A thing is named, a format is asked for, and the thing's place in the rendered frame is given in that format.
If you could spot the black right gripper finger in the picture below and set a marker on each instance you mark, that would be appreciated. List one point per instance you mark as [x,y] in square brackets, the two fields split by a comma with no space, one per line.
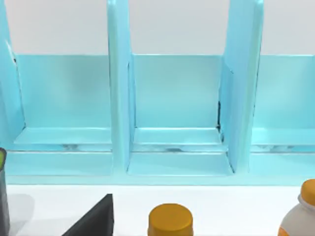
[98,221]

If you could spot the orange capped bottle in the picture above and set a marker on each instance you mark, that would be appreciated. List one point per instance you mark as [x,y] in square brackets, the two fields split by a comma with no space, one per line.
[170,220]

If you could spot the grey and green bottle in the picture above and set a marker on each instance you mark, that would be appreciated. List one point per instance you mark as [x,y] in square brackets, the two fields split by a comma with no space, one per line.
[3,196]

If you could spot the light blue rack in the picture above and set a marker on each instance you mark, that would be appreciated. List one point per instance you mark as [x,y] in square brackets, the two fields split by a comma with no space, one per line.
[172,98]

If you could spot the white bottle with orange cap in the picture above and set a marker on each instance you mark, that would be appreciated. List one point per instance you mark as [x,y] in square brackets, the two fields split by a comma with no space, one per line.
[301,214]

